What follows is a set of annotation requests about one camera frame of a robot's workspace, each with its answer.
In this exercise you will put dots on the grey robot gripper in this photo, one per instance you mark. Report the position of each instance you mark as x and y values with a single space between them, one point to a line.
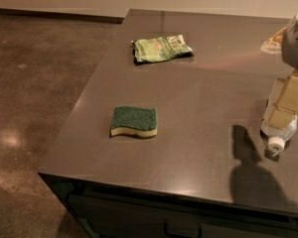
296 44

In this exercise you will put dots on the green snack bag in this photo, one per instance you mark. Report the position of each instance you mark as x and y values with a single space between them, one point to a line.
160 49

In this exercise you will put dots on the clear plastic bottle white cap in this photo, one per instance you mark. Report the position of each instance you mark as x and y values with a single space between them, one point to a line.
277 138

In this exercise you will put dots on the dark drawer handle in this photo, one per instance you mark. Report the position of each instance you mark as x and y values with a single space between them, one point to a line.
173 231

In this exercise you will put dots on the green and yellow sponge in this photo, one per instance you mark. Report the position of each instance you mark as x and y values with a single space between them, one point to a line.
134 121

